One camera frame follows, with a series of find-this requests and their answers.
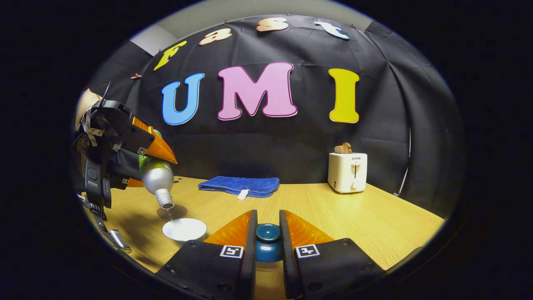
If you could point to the silver water bottle green label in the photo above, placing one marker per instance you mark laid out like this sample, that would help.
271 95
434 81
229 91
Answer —
157 179

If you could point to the round brown coaster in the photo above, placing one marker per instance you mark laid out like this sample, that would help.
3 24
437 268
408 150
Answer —
179 211

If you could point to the teal teacup white inside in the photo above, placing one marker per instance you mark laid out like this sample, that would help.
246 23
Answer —
184 230

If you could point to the toast slice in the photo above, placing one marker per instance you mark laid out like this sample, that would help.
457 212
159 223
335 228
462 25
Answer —
342 148

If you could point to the white toaster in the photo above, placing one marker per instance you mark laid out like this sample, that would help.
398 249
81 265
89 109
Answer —
347 173

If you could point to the black backdrop cloth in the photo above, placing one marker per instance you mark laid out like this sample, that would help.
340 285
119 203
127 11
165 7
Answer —
291 146

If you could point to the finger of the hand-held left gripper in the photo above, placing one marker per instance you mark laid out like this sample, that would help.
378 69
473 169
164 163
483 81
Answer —
137 137
127 176

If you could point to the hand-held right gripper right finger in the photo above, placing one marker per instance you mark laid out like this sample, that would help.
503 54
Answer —
287 258

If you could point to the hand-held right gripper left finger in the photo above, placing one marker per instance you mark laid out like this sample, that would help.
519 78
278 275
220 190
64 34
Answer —
250 258

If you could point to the blue folded towel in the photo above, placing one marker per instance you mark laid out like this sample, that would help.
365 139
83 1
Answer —
239 184

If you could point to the teal teacup lid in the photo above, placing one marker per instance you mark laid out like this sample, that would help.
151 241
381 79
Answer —
268 243

